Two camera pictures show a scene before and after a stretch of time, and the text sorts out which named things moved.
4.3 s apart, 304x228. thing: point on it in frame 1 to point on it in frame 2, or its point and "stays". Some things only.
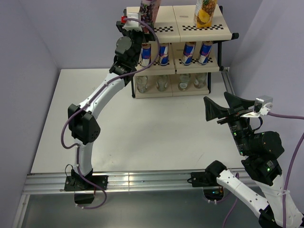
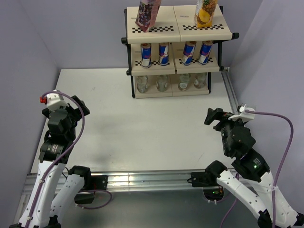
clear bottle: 183,83 stays
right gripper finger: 234,102 to 213,115
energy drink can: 188,52 stays
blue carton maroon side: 148,10 stays
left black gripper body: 137,38 to 74,118
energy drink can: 163,51 stays
